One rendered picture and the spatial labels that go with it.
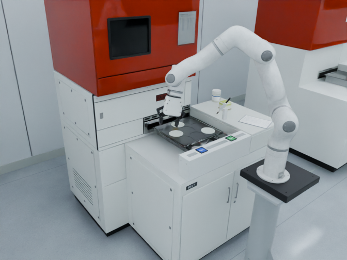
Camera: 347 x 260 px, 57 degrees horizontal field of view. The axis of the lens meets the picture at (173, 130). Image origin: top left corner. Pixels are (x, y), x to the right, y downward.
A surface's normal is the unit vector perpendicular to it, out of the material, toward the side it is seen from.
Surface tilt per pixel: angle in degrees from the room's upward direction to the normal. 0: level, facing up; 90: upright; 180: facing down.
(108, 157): 90
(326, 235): 0
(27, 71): 90
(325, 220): 0
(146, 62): 90
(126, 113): 90
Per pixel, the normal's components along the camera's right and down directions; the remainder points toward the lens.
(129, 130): 0.62, 0.36
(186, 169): -0.78, 0.26
